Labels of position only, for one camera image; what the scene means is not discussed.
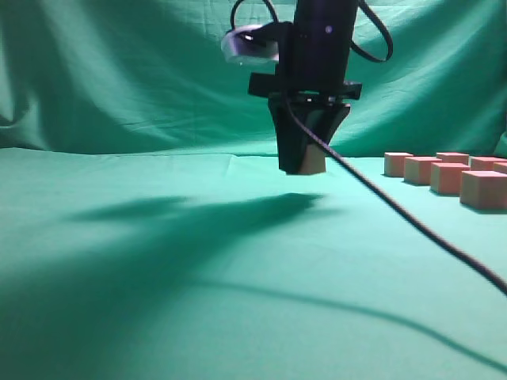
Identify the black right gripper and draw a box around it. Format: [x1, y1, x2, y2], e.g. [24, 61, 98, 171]
[248, 0, 361, 174]

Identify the green cloth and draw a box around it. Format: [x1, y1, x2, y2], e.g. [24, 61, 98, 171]
[1, 1, 506, 379]

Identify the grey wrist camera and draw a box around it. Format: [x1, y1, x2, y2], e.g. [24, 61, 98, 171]
[220, 25, 279, 65]

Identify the black cable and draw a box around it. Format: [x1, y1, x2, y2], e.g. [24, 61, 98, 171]
[230, 0, 507, 297]

